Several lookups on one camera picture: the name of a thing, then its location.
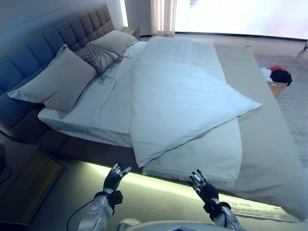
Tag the grey tufted headboard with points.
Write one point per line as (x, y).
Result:
(43, 41)

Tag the glowing under-bed light strip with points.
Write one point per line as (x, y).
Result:
(137, 179)

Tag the grey striped rug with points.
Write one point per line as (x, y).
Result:
(296, 108)

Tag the grey fringed macrame cushion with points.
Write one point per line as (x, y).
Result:
(93, 56)

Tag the white garment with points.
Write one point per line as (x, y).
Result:
(265, 72)

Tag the white duvet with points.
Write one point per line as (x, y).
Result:
(178, 101)

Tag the brown upholstered bed frame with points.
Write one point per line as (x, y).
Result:
(26, 125)

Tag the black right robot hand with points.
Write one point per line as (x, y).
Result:
(207, 190)

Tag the white fitted mattress sheet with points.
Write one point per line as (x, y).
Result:
(103, 106)

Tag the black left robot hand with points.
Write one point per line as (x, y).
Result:
(113, 179)

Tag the wooden nightstand with lamp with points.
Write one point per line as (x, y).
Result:
(26, 178)

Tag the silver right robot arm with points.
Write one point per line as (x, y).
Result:
(226, 216)

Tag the red garment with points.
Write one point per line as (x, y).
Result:
(279, 68)

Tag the small wooden nightstand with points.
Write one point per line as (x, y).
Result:
(131, 31)

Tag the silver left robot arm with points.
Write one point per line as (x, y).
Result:
(96, 210)

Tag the black garment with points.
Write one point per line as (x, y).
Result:
(281, 77)

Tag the wicker laundry basket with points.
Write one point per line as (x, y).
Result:
(276, 89)

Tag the black table lamp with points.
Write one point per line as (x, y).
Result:
(3, 163)

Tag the large beige pillow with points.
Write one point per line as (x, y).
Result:
(57, 79)
(115, 41)

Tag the sheer beige curtain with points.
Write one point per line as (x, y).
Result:
(163, 16)

